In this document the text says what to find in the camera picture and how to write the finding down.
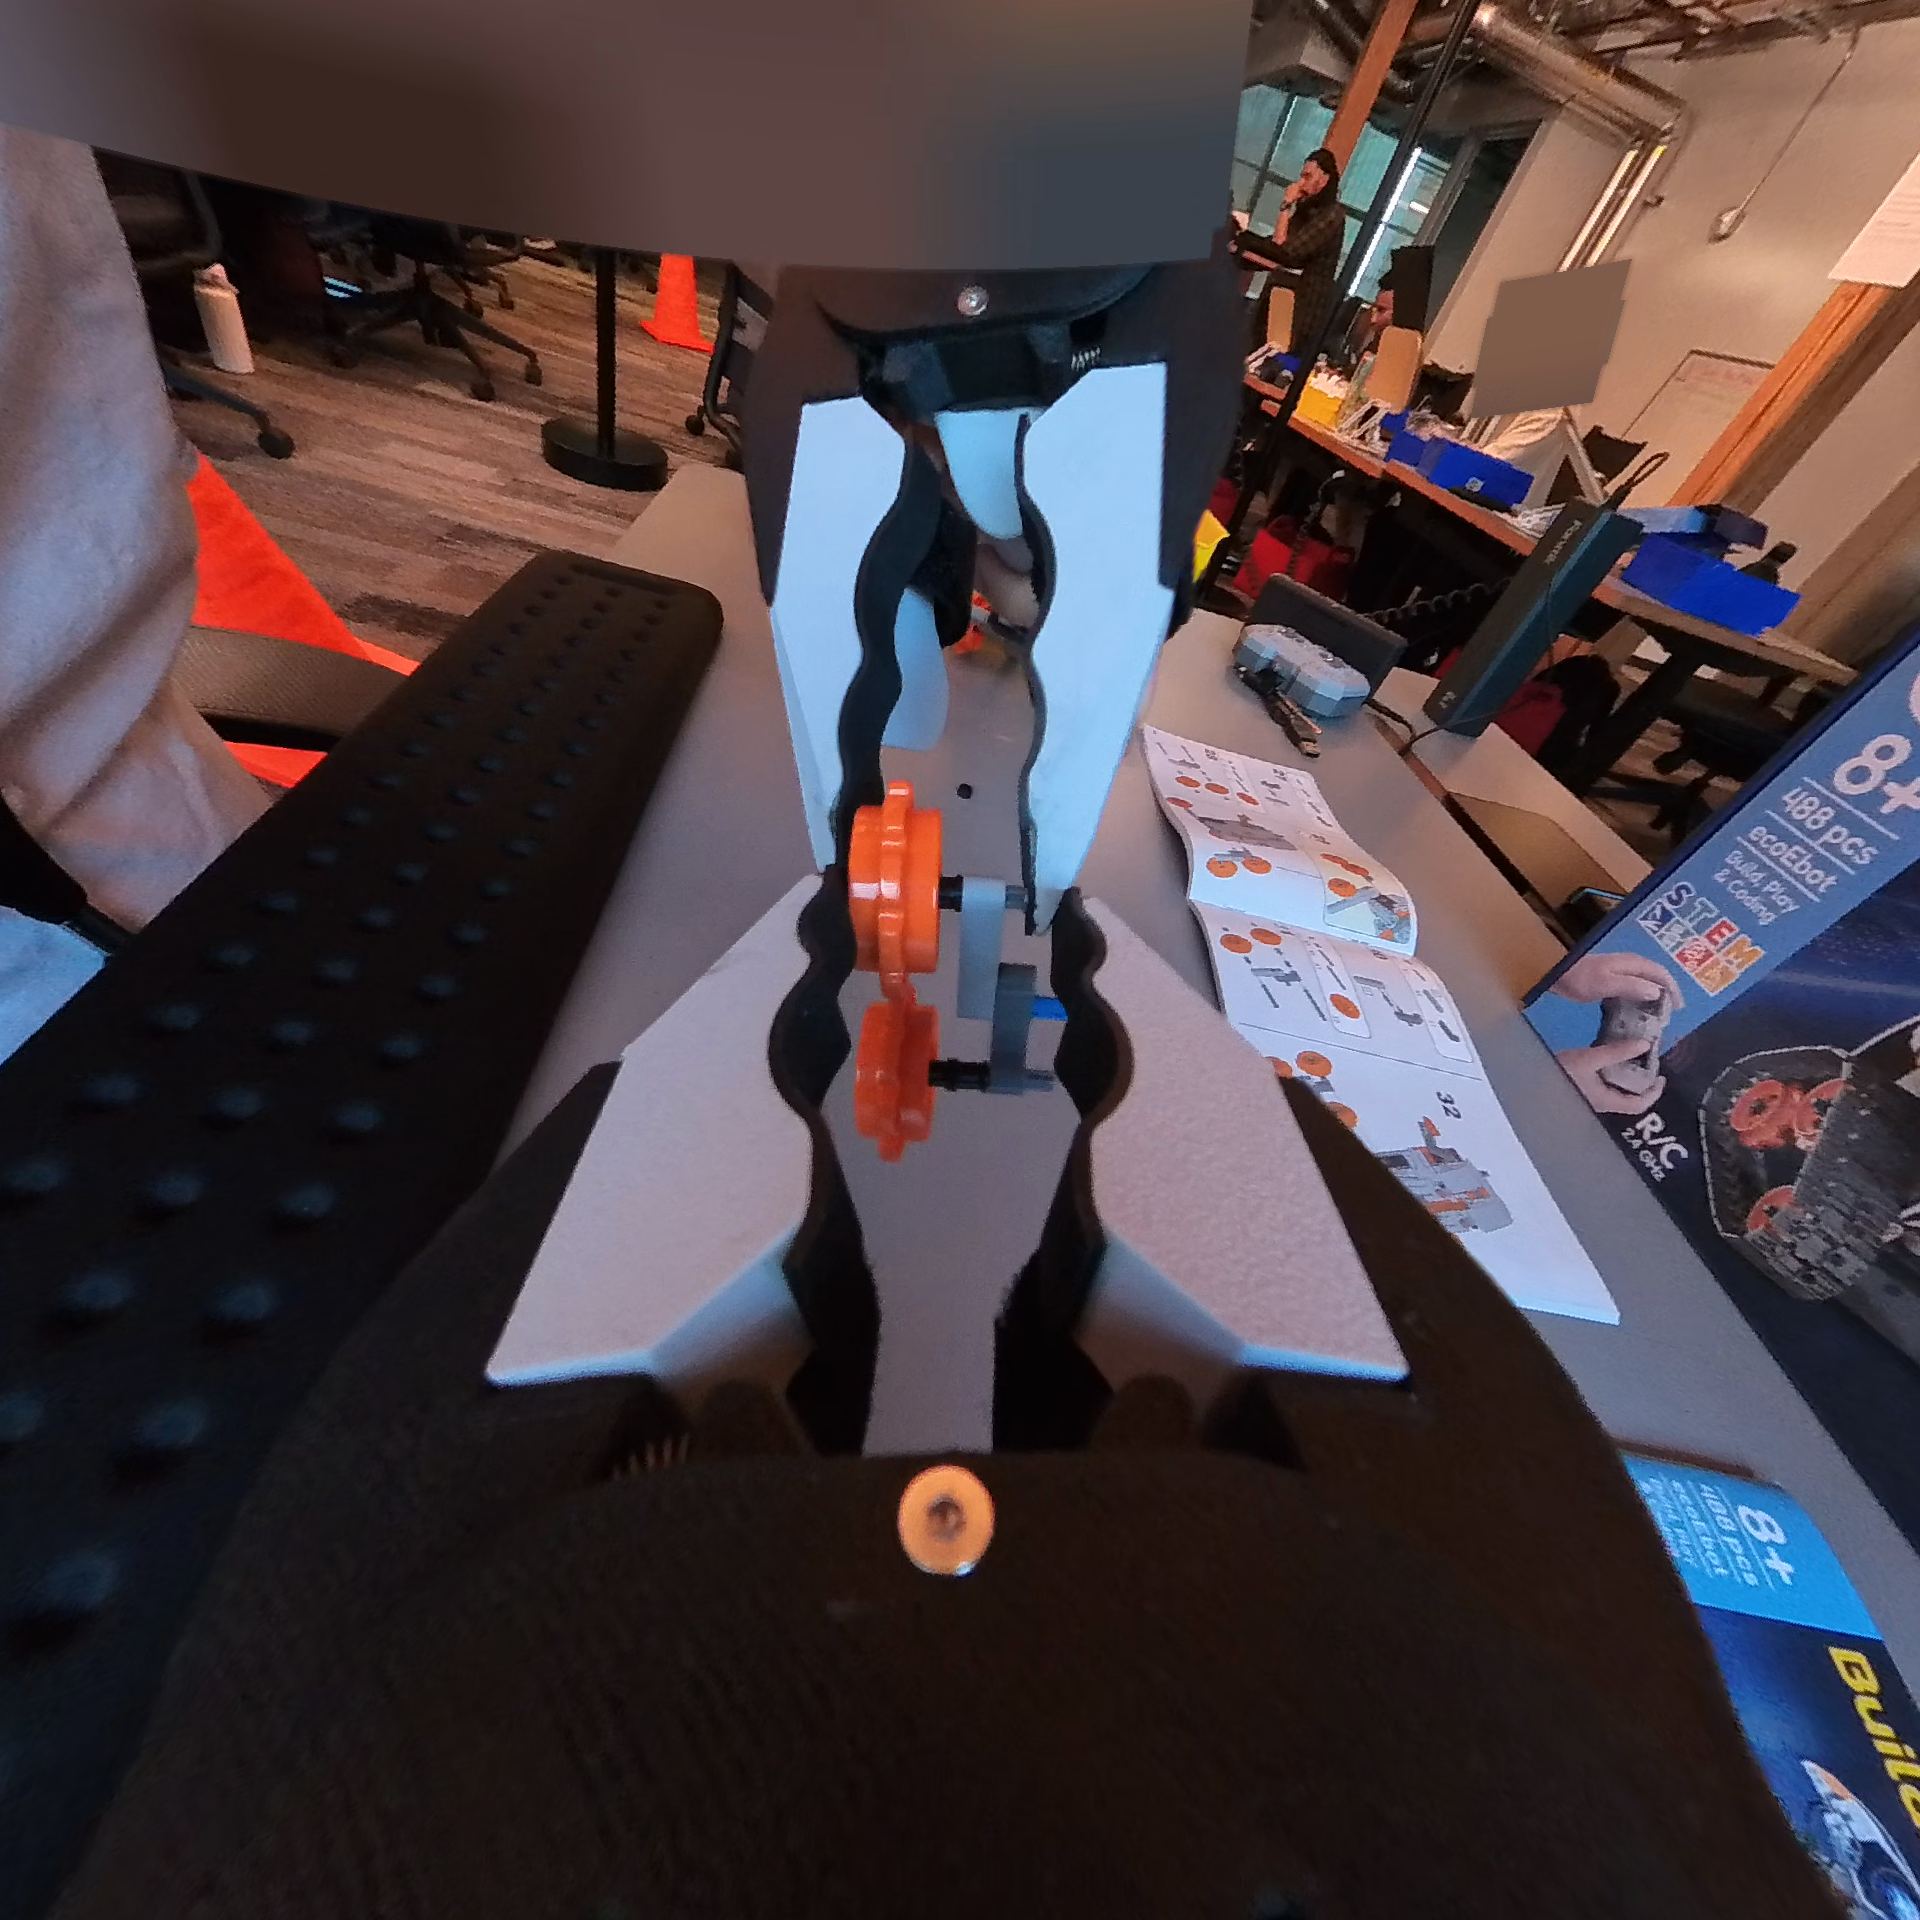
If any black stanchion pole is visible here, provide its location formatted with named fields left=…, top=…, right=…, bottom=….
left=540, top=247, right=672, bottom=493

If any grey desk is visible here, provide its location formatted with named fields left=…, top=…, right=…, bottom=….
left=503, top=464, right=1920, bottom=1682

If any grey remote controller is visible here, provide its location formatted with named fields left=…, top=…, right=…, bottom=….
left=1232, top=621, right=1374, bottom=723

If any blue instruction booklet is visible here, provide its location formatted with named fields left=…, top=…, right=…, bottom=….
left=1622, top=1446, right=1920, bottom=1920

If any black upright device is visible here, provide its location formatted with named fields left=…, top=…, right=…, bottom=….
left=1418, top=503, right=1648, bottom=740

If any black box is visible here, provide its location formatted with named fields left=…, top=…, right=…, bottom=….
left=1247, top=573, right=1412, bottom=682

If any open white instruction manual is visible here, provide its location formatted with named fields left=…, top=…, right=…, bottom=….
left=1140, top=725, right=1623, bottom=1326

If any blue storage bin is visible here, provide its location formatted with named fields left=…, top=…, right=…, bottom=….
left=1622, top=509, right=1801, bottom=636
left=1380, top=434, right=1538, bottom=509

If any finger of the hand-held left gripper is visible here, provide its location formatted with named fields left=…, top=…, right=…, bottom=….
left=767, top=398, right=959, bottom=875
left=1020, top=357, right=1182, bottom=934

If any slim orange traffic cone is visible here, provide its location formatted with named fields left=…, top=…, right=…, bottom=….
left=640, top=251, right=715, bottom=357

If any brown chair armrest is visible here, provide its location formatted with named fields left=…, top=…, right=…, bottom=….
left=187, top=621, right=409, bottom=751

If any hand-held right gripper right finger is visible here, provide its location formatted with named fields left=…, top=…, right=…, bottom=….
left=992, top=890, right=1415, bottom=1426

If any black perforated panel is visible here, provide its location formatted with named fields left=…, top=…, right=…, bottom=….
left=0, top=551, right=726, bottom=1906

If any wooden background table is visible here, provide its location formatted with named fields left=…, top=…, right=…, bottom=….
left=1247, top=358, right=1864, bottom=700

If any large orange reflective cone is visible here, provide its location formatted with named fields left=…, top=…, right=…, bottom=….
left=180, top=454, right=425, bottom=794

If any red bag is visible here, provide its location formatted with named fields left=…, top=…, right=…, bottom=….
left=1236, top=516, right=1361, bottom=608

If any blue robot kit box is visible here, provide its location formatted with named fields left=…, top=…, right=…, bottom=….
left=1523, top=630, right=1920, bottom=1359

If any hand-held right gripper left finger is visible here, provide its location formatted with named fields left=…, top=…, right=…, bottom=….
left=486, top=874, right=886, bottom=1426

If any person's left hand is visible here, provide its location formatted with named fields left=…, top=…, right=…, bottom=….
left=972, top=532, right=1052, bottom=636

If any grey beam with orange gears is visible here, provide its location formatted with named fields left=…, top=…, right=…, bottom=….
left=844, top=780, right=1074, bottom=1163

